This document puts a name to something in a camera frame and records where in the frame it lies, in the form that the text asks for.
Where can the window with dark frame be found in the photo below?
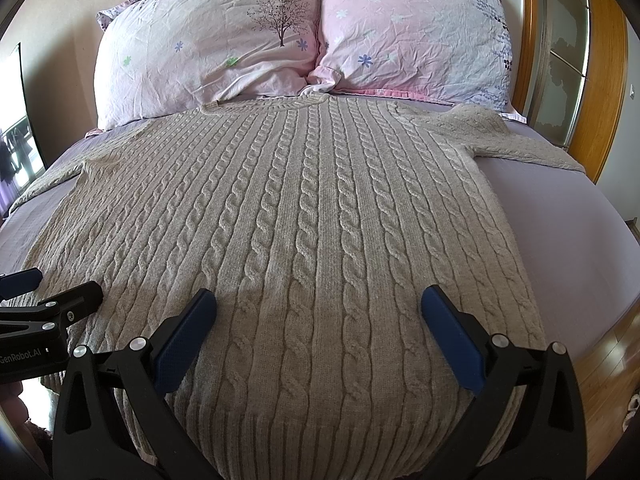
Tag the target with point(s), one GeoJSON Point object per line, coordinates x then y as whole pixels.
{"type": "Point", "coordinates": [21, 162]}

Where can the beige cable knit sweater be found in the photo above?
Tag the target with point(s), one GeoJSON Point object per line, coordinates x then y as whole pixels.
{"type": "Point", "coordinates": [263, 422]}

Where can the lavender bed sheet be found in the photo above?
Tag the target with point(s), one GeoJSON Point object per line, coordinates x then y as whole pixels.
{"type": "Point", "coordinates": [560, 239]}

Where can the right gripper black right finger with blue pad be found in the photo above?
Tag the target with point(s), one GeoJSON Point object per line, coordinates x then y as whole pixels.
{"type": "Point", "coordinates": [526, 420]}

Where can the wooden framed glass door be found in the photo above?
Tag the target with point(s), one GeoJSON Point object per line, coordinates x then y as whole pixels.
{"type": "Point", "coordinates": [572, 75]}

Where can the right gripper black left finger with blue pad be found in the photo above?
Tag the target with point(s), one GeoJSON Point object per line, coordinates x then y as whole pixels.
{"type": "Point", "coordinates": [113, 421]}

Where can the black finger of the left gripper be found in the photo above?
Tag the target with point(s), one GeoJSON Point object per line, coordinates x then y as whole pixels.
{"type": "Point", "coordinates": [71, 306]}

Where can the pink tree print pillow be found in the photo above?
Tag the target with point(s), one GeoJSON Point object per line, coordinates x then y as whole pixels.
{"type": "Point", "coordinates": [160, 57]}

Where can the pink floral pillow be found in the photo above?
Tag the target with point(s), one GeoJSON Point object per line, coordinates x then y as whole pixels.
{"type": "Point", "coordinates": [436, 51]}

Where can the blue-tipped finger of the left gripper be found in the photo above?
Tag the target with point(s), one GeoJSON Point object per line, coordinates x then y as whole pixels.
{"type": "Point", "coordinates": [19, 283]}

